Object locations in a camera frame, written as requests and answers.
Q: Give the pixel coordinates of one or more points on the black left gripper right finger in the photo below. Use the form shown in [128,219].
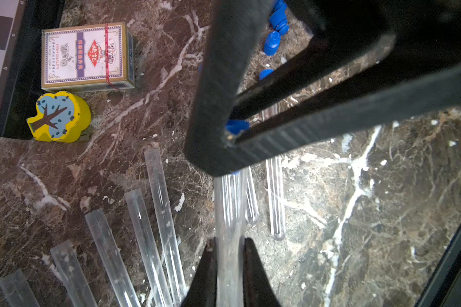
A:
[257,290]

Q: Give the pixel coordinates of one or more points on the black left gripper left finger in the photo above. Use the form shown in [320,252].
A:
[203,289]

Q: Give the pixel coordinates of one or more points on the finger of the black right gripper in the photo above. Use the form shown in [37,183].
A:
[343,31]
[421,73]

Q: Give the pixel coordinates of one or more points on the test tube with blue stopper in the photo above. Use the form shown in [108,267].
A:
[17,291]
[276,198]
[230,209]
[166,226]
[111,258]
[252,214]
[148,248]

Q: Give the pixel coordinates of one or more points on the blue stopper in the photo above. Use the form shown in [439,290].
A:
[272,43]
[278,19]
[264,73]

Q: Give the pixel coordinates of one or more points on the clear test tube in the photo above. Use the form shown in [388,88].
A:
[71,275]

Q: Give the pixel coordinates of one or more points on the playing card box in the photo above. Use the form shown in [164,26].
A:
[84,59]

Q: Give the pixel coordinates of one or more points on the yellow butterfly toy block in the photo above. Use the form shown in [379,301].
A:
[61,117]

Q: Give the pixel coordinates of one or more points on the folding chess board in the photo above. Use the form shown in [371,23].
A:
[21,26]

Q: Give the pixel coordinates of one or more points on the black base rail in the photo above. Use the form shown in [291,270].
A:
[444,287]

